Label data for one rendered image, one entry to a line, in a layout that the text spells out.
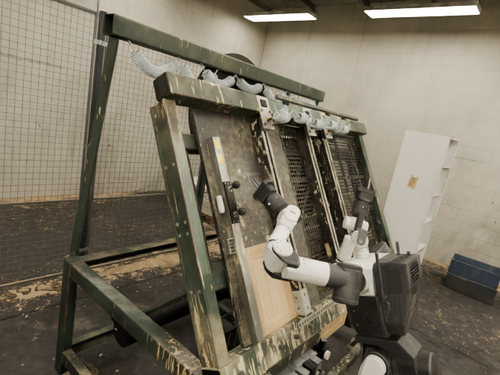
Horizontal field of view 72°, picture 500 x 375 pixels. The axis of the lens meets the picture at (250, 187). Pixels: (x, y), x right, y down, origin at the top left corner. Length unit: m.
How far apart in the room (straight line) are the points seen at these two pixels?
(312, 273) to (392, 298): 0.35
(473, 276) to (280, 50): 5.86
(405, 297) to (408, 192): 3.96
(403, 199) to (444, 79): 2.40
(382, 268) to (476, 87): 5.50
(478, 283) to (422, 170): 1.70
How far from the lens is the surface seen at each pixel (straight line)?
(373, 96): 7.18
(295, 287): 1.89
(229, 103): 1.75
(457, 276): 5.77
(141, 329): 1.84
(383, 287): 1.51
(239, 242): 1.60
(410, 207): 5.39
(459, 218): 6.70
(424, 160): 5.33
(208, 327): 1.45
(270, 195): 1.57
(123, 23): 1.98
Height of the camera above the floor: 1.85
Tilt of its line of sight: 12 degrees down
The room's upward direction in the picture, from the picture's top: 11 degrees clockwise
